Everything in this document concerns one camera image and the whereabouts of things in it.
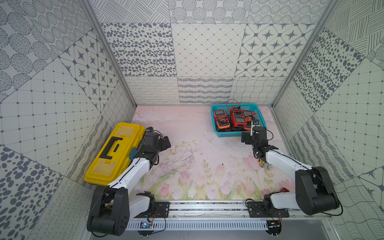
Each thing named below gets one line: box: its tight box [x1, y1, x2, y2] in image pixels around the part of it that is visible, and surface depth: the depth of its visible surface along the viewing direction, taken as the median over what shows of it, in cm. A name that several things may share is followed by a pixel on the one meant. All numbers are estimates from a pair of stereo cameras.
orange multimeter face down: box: [213, 109, 231, 129], surface depth 97 cm
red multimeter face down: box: [229, 106, 247, 131], surface depth 98 cm
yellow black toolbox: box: [84, 122, 146, 186], surface depth 78 cm
